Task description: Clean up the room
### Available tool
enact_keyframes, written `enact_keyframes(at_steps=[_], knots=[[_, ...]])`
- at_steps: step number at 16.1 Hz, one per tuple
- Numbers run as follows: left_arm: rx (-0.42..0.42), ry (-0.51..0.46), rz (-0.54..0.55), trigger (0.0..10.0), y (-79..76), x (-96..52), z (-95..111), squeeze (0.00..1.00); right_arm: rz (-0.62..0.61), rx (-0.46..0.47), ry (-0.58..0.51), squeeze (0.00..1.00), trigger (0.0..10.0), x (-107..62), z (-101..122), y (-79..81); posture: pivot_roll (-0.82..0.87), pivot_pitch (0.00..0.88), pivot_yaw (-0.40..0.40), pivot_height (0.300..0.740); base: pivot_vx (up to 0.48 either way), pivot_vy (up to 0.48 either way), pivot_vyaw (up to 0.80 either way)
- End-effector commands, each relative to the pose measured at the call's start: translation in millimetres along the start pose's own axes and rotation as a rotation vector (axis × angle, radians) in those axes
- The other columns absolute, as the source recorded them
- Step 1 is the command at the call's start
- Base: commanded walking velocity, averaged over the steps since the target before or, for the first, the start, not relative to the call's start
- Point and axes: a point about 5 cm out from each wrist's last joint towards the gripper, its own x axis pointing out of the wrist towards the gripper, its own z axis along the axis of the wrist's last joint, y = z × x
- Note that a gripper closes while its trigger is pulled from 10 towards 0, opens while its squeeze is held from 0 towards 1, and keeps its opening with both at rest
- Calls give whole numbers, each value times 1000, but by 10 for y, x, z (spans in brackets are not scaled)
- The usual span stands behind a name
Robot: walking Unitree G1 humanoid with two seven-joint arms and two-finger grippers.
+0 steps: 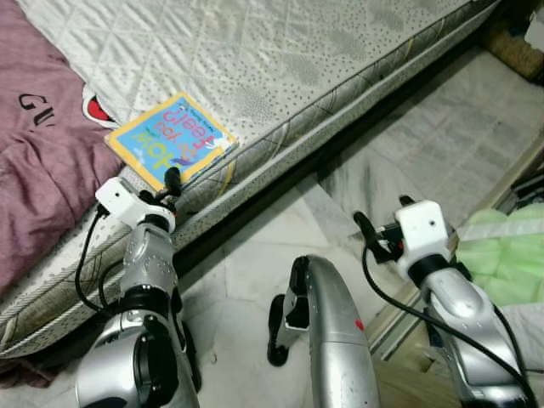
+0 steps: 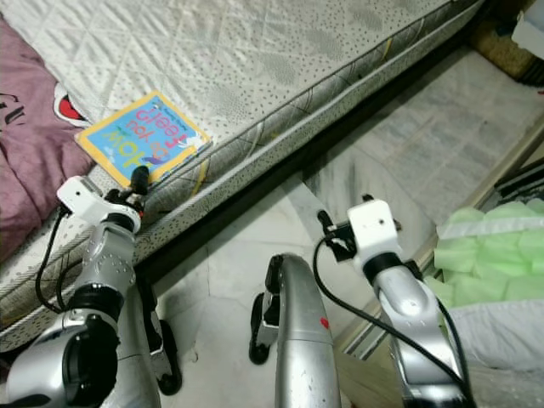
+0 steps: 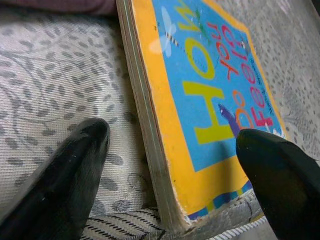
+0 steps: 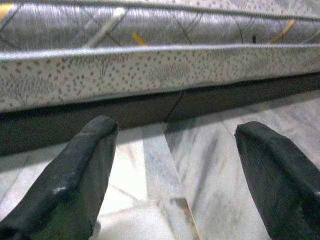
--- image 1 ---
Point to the colourful children's board book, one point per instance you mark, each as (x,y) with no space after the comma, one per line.
(170,136)

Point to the light green quilted bag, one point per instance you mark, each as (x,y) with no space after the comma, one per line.
(506,255)

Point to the pink cartoon print blanket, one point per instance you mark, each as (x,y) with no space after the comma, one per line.
(42,170)

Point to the white quilted mattress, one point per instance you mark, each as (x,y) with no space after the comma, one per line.
(280,59)

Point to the brown speckled floor mat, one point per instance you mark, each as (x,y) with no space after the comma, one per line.
(510,47)

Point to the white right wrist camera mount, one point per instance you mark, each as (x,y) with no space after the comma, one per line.
(422,228)

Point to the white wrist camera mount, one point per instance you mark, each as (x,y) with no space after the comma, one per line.
(422,228)
(119,200)

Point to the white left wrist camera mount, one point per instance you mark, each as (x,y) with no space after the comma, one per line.
(119,200)

